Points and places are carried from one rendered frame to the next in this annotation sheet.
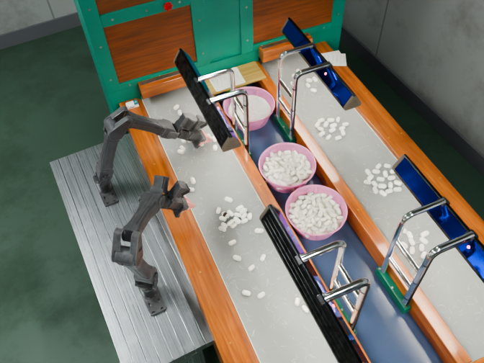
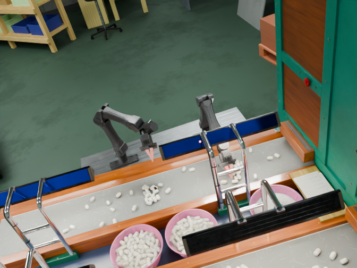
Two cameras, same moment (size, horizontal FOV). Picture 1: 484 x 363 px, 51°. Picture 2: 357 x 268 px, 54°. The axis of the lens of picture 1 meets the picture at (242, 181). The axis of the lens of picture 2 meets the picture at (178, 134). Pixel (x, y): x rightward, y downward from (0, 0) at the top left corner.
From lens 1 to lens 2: 2.28 m
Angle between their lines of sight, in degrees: 71
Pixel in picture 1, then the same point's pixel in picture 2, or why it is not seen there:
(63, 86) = not seen: outside the picture
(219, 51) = (333, 165)
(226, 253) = (125, 190)
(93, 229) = (176, 133)
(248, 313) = (80, 200)
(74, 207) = (195, 123)
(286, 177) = (180, 231)
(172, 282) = not seen: hidden behind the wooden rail
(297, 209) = (145, 236)
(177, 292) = not seen: hidden behind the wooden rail
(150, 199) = (129, 119)
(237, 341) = (64, 192)
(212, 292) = (99, 181)
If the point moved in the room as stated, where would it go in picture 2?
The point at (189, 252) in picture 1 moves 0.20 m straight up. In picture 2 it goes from (130, 169) to (121, 144)
